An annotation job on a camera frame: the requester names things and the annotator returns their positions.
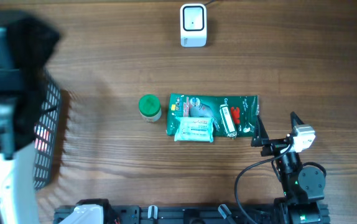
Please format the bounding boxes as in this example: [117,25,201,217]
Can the green 3M gloves package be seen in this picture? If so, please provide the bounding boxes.
[166,93,259,138]

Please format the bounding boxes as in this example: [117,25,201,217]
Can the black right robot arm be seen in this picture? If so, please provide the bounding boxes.
[251,112,330,224]

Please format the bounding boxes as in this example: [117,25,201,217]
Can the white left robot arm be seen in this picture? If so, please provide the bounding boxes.
[0,9,60,223]

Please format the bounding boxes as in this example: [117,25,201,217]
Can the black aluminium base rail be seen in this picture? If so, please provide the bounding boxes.
[53,198,332,224]

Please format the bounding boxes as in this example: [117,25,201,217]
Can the green lid jar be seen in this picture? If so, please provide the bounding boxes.
[139,95,162,123]

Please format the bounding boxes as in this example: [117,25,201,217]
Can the light green tissue pack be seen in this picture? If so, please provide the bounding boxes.
[174,117,215,142]

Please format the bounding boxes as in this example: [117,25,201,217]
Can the white barcode scanner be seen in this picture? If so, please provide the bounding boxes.
[180,3,207,47]

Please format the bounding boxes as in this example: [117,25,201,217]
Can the grey plastic mesh basket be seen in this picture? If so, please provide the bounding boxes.
[33,69,62,190]

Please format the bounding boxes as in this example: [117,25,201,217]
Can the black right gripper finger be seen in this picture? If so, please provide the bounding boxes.
[251,115,269,146]
[290,111,304,127]

